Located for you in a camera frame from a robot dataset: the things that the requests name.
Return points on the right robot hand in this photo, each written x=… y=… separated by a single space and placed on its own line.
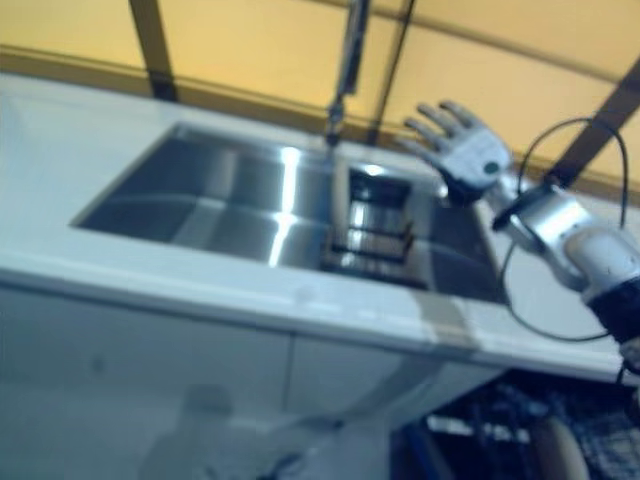
x=475 y=160

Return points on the black dishwasher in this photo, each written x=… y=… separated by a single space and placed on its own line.
x=412 y=450

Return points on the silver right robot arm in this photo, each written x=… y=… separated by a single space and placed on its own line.
x=555 y=215

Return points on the black wooden sink rack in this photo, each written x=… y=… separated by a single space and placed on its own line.
x=375 y=225

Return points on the chrome kitchen faucet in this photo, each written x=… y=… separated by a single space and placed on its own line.
x=350 y=50

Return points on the white cabinet door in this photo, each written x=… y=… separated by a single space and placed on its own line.
x=350 y=380
x=125 y=400

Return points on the stainless steel sink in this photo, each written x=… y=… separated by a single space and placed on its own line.
x=200 y=200

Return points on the yellow window with dark frame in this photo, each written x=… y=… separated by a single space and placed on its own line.
x=250 y=50

